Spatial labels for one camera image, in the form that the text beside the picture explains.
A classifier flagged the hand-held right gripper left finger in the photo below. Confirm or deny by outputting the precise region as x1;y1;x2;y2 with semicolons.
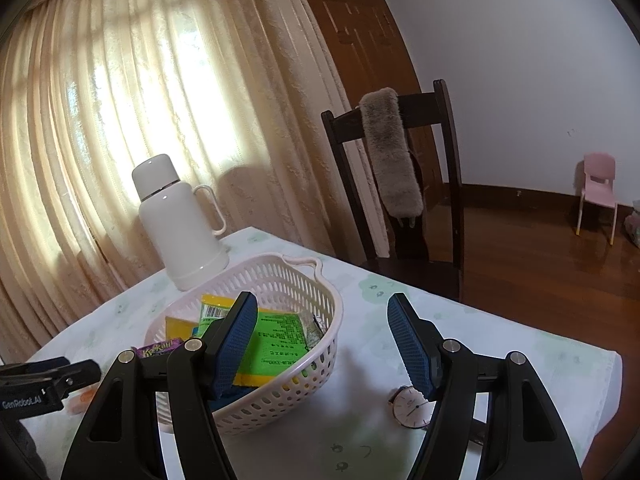
60;290;259;480

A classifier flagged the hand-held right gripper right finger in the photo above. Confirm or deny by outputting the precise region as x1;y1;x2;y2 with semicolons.
387;292;584;480

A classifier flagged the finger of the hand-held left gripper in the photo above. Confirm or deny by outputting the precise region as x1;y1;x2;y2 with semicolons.
0;357;101;392

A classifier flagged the lime green barcode snack packet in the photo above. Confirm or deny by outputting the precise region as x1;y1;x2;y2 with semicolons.
199;294;241;338

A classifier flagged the green yellow-edged snack packet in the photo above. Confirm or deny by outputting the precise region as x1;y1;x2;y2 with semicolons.
232;312;310;388

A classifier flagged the dark blue snack packet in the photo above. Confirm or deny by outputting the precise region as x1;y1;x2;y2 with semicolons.
207;382;253;406

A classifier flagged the yellow snack packet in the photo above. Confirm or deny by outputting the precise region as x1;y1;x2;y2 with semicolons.
165;316;202;346

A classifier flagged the purple snack packet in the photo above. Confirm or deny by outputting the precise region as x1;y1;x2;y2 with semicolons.
131;337;187;359

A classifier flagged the white plastic basket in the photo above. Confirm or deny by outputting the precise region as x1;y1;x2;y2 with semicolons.
144;252;345;436

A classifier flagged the grey speckled snack packet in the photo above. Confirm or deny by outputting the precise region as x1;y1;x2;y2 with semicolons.
299;310;327;352

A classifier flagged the round wristwatch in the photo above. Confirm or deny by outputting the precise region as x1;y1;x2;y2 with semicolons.
387;385;487;445

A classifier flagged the white thermos jug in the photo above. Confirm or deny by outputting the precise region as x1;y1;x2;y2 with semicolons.
131;154;231;292

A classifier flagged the grey fur cloth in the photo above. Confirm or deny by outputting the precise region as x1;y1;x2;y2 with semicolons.
359;87;426;221

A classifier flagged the dark wooden chair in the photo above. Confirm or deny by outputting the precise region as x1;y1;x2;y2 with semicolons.
321;79;466;303

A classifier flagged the patterned bag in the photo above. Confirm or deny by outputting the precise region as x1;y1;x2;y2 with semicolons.
622;199;640;250

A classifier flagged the pink child chair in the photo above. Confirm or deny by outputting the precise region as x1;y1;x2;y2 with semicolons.
575;152;620;246

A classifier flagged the beige curtain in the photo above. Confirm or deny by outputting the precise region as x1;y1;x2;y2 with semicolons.
0;0;391;366

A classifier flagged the brown wooden door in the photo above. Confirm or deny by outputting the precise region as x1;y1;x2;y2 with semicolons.
292;0;446;196

